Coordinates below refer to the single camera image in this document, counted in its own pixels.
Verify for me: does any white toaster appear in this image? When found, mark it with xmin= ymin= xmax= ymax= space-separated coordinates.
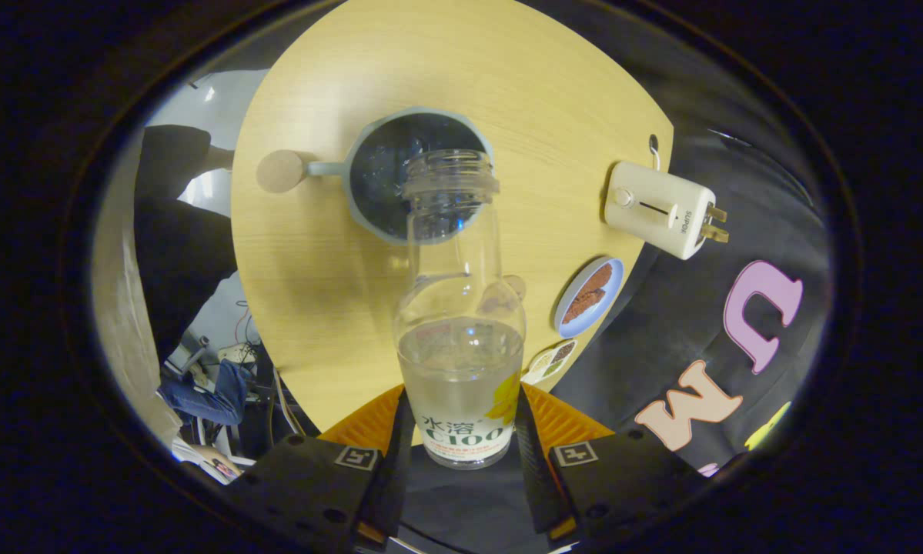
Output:
xmin=604 ymin=160 xmax=730 ymax=261

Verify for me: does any wooden table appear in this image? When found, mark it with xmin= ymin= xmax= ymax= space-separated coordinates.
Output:
xmin=230 ymin=0 xmax=675 ymax=447

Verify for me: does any blue cloth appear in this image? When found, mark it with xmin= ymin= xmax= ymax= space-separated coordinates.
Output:
xmin=159 ymin=359 xmax=249 ymax=426

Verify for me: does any clear plastic juice bottle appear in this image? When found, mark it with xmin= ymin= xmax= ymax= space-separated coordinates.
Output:
xmin=393 ymin=149 xmax=527 ymax=470

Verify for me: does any brown bread slice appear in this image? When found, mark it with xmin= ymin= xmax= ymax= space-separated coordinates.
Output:
xmin=562 ymin=289 xmax=607 ymax=325
xmin=580 ymin=264 xmax=614 ymax=298

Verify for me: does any round cork coaster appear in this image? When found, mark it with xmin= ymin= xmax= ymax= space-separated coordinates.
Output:
xmin=256 ymin=149 xmax=308 ymax=194

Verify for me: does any blue round plate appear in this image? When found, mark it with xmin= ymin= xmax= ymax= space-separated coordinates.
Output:
xmin=553 ymin=256 xmax=626 ymax=339

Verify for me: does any small white plate with grains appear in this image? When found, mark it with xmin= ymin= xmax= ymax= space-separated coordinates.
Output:
xmin=521 ymin=339 xmax=579 ymax=385

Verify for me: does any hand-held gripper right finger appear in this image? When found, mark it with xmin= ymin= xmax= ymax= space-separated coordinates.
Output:
xmin=512 ymin=383 xmax=708 ymax=550

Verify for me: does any blue-grey cup with handle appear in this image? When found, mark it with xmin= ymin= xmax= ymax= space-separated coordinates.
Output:
xmin=306 ymin=106 xmax=497 ymax=247

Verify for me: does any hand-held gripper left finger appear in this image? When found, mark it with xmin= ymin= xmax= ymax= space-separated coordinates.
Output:
xmin=230 ymin=383 xmax=417 ymax=552

